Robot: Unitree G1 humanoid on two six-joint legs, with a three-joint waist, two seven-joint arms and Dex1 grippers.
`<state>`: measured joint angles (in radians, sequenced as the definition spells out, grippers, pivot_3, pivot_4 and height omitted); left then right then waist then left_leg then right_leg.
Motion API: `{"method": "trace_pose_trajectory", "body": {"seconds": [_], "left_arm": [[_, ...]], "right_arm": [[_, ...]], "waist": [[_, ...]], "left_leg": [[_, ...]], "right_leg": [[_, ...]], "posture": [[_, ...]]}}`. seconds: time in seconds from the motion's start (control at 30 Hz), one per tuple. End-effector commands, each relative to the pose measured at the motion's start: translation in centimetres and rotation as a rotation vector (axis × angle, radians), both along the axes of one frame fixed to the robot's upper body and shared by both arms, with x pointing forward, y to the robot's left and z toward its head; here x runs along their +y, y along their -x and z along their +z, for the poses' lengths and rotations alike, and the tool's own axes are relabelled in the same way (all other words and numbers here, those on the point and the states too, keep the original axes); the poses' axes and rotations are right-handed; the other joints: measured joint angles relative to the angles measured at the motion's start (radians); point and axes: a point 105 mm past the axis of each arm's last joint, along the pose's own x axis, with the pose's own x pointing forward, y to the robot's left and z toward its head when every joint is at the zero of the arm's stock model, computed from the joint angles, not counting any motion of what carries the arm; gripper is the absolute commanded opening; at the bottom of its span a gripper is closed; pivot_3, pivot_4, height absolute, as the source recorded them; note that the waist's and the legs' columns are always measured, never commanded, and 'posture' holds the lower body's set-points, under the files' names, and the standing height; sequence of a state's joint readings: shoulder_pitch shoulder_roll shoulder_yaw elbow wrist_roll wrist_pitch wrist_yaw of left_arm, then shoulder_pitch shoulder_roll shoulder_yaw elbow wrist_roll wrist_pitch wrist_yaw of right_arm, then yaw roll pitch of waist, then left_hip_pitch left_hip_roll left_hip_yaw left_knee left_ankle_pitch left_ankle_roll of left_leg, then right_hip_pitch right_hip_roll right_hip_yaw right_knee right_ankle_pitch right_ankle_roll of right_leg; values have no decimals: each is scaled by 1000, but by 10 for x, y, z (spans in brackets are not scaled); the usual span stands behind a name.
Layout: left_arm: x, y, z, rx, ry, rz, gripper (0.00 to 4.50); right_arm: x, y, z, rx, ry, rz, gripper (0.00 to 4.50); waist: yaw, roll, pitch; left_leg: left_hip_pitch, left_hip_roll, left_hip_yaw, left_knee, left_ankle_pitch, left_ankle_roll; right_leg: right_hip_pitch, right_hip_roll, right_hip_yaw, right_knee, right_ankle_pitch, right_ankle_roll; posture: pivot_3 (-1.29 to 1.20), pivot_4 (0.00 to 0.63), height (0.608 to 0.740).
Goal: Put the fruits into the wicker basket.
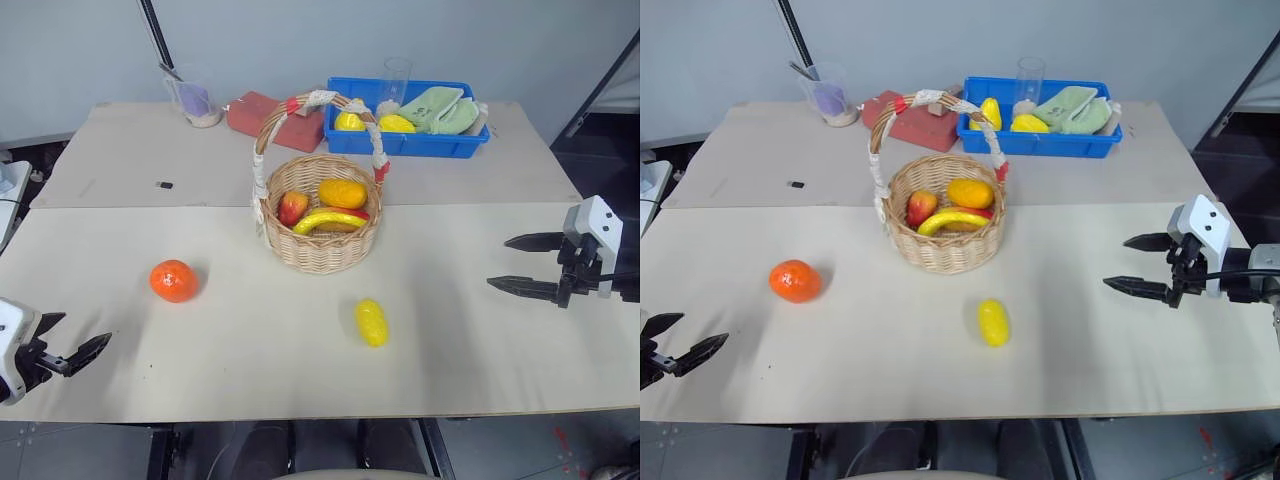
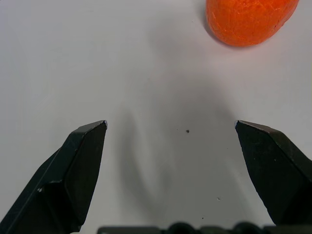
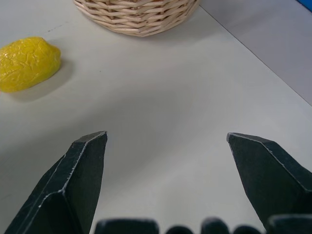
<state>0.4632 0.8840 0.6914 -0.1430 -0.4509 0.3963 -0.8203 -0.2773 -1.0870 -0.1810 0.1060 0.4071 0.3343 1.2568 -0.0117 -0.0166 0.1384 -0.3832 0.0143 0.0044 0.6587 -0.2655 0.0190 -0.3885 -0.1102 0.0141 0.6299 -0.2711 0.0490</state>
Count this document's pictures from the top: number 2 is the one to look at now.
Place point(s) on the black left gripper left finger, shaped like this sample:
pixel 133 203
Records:
pixel 61 185

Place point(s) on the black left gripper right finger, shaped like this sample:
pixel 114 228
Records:
pixel 278 175

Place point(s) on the orange fruit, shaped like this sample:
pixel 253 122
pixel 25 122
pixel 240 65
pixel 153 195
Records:
pixel 246 19

